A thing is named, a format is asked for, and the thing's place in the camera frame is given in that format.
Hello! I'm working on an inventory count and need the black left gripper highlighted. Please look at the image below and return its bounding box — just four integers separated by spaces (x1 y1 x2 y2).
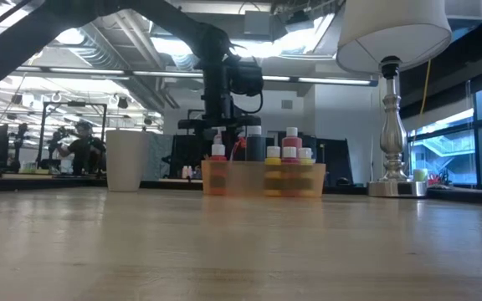
177 62 264 145

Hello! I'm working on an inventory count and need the large grey paint bottle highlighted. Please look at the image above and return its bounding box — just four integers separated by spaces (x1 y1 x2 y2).
245 125 267 163

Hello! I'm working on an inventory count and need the large coral paint bottle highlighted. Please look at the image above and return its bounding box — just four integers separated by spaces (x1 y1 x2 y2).
281 126 304 150

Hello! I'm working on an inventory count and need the small yellow paint bottle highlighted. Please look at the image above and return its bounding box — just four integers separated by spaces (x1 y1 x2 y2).
297 147 315 198

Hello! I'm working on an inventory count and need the orange translucent plastic tray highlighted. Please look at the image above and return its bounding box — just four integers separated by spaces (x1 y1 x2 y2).
201 161 327 198

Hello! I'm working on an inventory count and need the teal hanging cloth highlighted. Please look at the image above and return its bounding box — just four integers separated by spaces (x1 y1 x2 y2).
147 133 175 181

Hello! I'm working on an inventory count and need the white paper cup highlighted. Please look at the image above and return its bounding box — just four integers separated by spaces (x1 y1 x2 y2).
105 130 151 193

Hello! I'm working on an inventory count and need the long light bar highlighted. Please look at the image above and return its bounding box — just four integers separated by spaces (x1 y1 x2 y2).
14 64 379 88

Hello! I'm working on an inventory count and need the black partition panel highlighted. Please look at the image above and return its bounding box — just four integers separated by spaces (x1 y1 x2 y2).
168 130 355 188

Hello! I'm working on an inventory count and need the person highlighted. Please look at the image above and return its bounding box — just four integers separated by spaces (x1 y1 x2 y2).
55 120 106 175

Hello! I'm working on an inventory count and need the silver lamp cream shade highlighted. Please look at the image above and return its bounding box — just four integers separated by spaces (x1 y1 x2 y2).
335 0 454 198

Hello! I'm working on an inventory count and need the small red background object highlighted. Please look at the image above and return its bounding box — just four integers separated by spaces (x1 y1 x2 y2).
427 173 449 187

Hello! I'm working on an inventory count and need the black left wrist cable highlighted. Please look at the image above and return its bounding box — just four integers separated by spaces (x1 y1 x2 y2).
233 89 264 115

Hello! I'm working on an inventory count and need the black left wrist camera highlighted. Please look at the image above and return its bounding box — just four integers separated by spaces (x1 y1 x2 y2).
228 57 265 97

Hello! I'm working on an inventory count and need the black background rig frame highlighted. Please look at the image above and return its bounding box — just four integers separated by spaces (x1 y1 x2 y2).
39 100 109 176

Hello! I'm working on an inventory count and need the yellow power cable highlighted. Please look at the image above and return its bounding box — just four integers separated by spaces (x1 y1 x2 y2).
408 58 433 168

